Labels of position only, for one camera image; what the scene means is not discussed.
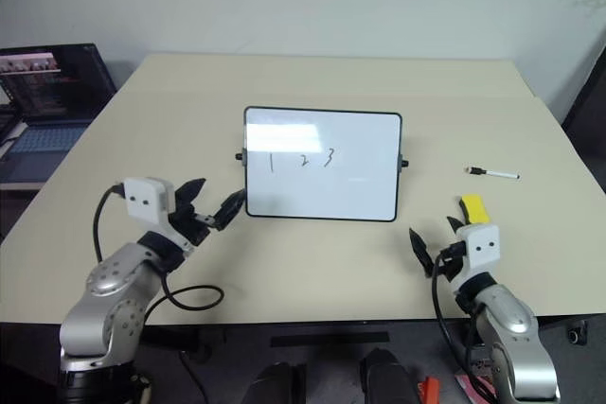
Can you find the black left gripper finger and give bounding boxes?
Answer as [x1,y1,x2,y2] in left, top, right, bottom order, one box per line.
[175,177,207,210]
[209,189,247,232]

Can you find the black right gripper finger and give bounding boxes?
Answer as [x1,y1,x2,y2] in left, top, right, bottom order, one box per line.
[446,215,469,237]
[408,227,436,279]

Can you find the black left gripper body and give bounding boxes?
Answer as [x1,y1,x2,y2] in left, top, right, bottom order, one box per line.
[168,203,213,247]

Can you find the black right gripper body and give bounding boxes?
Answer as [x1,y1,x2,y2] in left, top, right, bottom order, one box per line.
[436,240,468,283]

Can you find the yellow eraser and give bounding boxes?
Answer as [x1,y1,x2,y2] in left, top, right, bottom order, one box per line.
[459,193,491,226]

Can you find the small black-framed whiteboard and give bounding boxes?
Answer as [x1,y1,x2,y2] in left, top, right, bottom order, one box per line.
[234,105,411,224]

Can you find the white marker with black cap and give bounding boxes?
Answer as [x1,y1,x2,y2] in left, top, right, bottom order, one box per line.
[464,166,522,182]

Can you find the pink paper packet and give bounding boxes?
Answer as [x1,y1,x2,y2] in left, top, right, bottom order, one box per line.
[453,371,498,404]

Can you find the dark rounded shape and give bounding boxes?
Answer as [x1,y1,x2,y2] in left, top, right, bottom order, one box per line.
[242,360,308,404]
[358,347,421,404]

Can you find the orange object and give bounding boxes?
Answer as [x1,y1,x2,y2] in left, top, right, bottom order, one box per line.
[418,376,440,404]

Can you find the small black box with lens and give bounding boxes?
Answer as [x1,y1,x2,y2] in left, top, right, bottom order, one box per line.
[567,320,589,346]

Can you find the open laptop computer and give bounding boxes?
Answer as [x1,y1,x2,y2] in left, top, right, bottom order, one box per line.
[0,43,118,190]

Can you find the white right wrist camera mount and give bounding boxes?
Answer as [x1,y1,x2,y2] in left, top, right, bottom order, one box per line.
[453,222,502,292]

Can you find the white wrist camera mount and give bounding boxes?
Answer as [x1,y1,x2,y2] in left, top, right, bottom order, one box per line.
[453,222,502,292]
[122,177,194,251]

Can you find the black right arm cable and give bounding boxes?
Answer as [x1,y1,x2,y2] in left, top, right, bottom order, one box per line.
[431,251,496,398]

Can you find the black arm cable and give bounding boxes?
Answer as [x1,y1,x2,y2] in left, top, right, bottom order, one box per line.
[431,251,496,398]
[94,183,225,314]

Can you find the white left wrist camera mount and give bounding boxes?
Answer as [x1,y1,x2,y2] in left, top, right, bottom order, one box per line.
[122,177,194,251]

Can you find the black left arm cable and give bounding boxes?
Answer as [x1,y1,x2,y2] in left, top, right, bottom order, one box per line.
[94,183,225,314]

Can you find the black cable under table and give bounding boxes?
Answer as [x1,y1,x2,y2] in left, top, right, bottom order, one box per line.
[178,349,210,404]

